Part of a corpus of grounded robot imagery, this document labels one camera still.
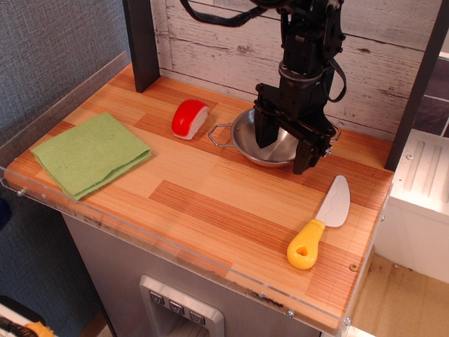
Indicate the yellow handled toy knife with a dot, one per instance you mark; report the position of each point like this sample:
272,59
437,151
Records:
303,250

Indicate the yellow orange object at corner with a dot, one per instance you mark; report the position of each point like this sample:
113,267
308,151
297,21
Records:
40,329

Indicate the dark right upright post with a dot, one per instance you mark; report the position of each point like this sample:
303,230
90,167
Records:
424,73

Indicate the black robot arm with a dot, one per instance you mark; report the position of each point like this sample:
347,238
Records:
311,37

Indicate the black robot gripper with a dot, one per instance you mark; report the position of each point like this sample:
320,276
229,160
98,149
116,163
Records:
297,106

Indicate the grey toy fridge cabinet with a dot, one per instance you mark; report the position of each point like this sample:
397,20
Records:
115,267

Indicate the green folded cloth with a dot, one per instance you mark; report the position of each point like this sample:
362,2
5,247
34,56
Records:
86,157

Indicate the white toy sink unit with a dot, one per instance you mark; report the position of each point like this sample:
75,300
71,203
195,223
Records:
413,229

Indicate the clear acrylic guard rail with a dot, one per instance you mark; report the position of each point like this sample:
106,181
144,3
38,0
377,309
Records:
222,223

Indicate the silver water dispenser panel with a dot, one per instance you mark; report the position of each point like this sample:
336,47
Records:
173,313

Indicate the red white toy sushi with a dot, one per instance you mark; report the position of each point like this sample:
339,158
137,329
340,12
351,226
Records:
189,118

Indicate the stainless steel pot with handles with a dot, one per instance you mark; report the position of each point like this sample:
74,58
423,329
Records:
242,133

